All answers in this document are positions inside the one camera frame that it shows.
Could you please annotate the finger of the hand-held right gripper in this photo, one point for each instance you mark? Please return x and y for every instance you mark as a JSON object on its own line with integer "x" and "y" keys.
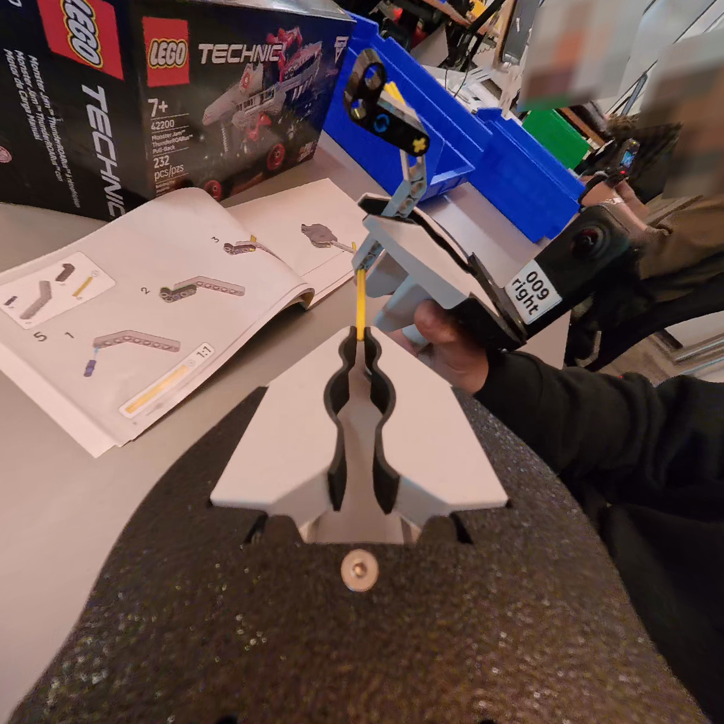
{"x": 438, "y": 232}
{"x": 418, "y": 254}

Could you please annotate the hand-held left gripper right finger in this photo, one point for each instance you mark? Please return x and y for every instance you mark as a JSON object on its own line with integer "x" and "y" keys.
{"x": 441, "y": 447}

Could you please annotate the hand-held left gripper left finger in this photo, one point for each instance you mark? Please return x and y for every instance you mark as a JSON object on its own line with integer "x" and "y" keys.
{"x": 277, "y": 447}

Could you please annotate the grey angled toy beam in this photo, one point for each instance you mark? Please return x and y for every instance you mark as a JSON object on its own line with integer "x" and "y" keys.
{"x": 413, "y": 186}

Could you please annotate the yellow toy axle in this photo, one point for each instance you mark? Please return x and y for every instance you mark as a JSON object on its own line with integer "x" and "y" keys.
{"x": 361, "y": 305}
{"x": 419, "y": 145}

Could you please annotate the black angled toy beam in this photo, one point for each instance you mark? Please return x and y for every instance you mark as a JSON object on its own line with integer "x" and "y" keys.
{"x": 400, "y": 134}

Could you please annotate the person's right forearm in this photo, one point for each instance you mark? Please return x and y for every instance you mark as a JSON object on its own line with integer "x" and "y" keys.
{"x": 594, "y": 418}

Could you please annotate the grey desk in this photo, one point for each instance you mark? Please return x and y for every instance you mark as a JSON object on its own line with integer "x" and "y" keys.
{"x": 56, "y": 509}

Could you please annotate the person's right hand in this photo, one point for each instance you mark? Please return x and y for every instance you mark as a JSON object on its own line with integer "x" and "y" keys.
{"x": 452, "y": 356}

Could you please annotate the black swivel chair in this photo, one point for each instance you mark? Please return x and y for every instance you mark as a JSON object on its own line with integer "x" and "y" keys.
{"x": 611, "y": 317}

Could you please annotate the blue plastic bin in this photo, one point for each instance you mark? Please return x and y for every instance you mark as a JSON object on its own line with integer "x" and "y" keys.
{"x": 526, "y": 186}
{"x": 452, "y": 130}

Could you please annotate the black device with screen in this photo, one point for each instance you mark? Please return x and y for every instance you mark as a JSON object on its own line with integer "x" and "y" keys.
{"x": 626, "y": 159}

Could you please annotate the green bin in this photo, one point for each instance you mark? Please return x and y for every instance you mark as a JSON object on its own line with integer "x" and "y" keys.
{"x": 557, "y": 138}

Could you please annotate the open instruction booklet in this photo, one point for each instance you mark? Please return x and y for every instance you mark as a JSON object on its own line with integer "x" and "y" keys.
{"x": 169, "y": 339}

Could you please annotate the person's black jacket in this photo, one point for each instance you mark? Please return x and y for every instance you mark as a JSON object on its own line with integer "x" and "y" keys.
{"x": 679, "y": 594}

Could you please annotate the black toy set box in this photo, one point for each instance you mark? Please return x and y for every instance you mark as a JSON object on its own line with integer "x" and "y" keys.
{"x": 85, "y": 141}

